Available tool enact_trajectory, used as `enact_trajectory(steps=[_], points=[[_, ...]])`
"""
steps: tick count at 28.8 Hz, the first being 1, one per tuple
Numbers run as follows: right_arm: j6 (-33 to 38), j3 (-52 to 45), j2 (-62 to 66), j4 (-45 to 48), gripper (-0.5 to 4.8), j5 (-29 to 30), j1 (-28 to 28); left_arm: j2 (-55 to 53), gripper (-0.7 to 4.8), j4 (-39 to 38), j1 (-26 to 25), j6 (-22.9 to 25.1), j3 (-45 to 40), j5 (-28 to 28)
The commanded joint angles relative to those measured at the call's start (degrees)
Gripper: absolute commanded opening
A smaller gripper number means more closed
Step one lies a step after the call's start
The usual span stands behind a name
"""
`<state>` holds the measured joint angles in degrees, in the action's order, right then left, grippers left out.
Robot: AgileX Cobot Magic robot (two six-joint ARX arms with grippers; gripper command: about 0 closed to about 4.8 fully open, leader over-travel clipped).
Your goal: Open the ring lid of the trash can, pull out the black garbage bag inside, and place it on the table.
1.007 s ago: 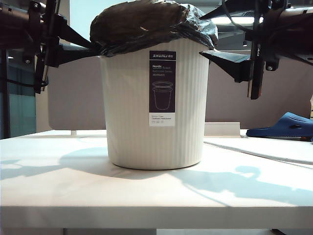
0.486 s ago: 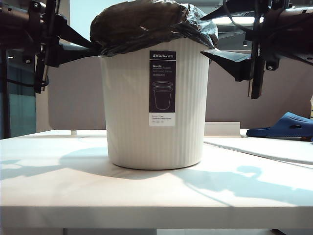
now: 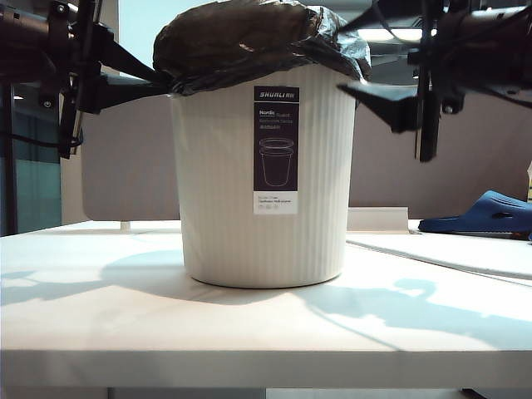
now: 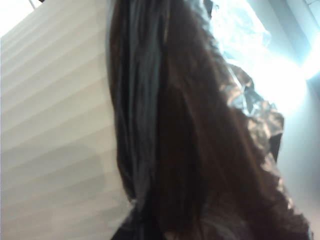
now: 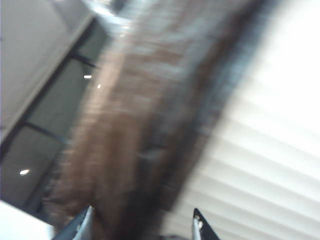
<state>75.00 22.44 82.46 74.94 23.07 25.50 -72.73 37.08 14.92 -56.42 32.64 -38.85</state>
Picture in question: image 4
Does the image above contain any crumpled clear plastic wrap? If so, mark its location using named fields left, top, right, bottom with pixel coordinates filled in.
left=199, top=0, right=276, bottom=116

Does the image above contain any white ribbed plastic trash can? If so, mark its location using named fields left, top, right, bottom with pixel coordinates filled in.
left=0, top=0, right=141, bottom=240

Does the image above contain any black plastic garbage bag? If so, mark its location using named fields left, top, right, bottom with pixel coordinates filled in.
left=106, top=0, right=315, bottom=240

